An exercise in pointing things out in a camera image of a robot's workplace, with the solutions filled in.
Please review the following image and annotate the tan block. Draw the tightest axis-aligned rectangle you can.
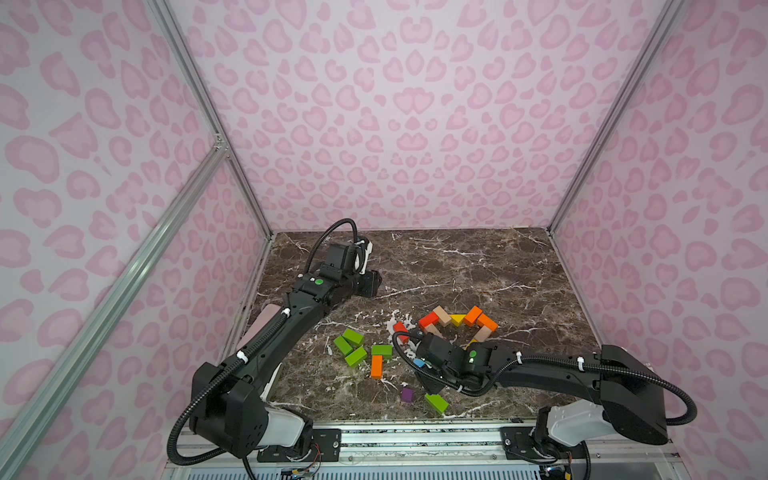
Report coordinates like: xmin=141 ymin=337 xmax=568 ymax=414
xmin=424 ymin=324 xmax=443 ymax=338
xmin=433 ymin=306 xmax=452 ymax=327
xmin=473 ymin=326 xmax=493 ymax=343

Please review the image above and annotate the red block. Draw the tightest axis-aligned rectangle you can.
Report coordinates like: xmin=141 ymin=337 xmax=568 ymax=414
xmin=393 ymin=322 xmax=408 ymax=345
xmin=418 ymin=311 xmax=439 ymax=330

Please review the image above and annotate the yellow triangle block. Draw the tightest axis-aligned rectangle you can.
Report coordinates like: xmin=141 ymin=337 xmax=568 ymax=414
xmin=450 ymin=314 xmax=465 ymax=327

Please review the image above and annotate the orange block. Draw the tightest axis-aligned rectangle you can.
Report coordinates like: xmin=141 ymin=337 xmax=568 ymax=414
xmin=463 ymin=306 xmax=483 ymax=326
xmin=476 ymin=313 xmax=498 ymax=332
xmin=370 ymin=355 xmax=383 ymax=380

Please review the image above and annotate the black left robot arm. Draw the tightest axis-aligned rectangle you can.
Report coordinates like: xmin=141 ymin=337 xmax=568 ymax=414
xmin=166 ymin=232 xmax=382 ymax=466

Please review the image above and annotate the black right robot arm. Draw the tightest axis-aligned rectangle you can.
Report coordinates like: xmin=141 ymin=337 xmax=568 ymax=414
xmin=391 ymin=331 xmax=698 ymax=446

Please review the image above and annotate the green block bottom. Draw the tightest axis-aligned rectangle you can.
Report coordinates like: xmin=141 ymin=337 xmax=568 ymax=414
xmin=424 ymin=394 xmax=449 ymax=415

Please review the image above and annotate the green block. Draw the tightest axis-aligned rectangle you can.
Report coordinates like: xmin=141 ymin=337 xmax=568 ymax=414
xmin=424 ymin=394 xmax=449 ymax=415
xmin=371 ymin=344 xmax=393 ymax=359
xmin=333 ymin=336 xmax=355 ymax=357
xmin=342 ymin=328 xmax=364 ymax=348
xmin=345 ymin=346 xmax=368 ymax=368

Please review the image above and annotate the purple small block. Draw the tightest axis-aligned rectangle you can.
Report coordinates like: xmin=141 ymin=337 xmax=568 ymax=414
xmin=400 ymin=387 xmax=415 ymax=404

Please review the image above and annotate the green block centre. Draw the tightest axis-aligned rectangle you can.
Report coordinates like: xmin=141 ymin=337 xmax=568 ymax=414
xmin=371 ymin=344 xmax=393 ymax=359

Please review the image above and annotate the green block upper left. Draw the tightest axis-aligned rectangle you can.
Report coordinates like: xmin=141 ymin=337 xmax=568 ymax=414
xmin=342 ymin=328 xmax=364 ymax=348

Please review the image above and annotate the green block far left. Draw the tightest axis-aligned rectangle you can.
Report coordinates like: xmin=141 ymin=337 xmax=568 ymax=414
xmin=333 ymin=336 xmax=355 ymax=357

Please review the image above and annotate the green block lower left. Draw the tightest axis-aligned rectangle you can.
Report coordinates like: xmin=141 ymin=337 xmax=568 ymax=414
xmin=345 ymin=346 xmax=368 ymax=368

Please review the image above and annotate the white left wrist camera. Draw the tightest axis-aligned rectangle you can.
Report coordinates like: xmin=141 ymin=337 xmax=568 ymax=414
xmin=354 ymin=237 xmax=373 ymax=275

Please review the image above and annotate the aluminium front rail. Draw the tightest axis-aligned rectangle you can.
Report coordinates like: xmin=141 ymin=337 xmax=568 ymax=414
xmin=163 ymin=420 xmax=690 ymax=479

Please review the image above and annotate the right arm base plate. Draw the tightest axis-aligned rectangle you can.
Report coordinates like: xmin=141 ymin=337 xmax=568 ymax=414
xmin=500 ymin=424 xmax=587 ymax=465

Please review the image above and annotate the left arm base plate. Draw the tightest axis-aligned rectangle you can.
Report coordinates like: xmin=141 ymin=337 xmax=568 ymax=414
xmin=257 ymin=429 xmax=342 ymax=463

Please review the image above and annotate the left corner frame post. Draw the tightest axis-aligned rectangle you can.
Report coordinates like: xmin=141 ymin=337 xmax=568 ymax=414
xmin=146 ymin=0 xmax=273 ymax=239

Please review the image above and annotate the corner frame post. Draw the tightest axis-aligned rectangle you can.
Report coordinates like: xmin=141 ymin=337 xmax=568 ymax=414
xmin=547 ymin=0 xmax=688 ymax=238
xmin=146 ymin=0 xmax=273 ymax=239

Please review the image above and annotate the aluminium diagonal frame bar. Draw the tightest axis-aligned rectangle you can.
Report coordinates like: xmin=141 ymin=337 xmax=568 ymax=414
xmin=1 ymin=144 xmax=228 ymax=479

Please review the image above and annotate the right corner frame post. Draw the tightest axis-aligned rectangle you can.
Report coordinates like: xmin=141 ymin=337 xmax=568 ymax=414
xmin=547 ymin=0 xmax=688 ymax=238

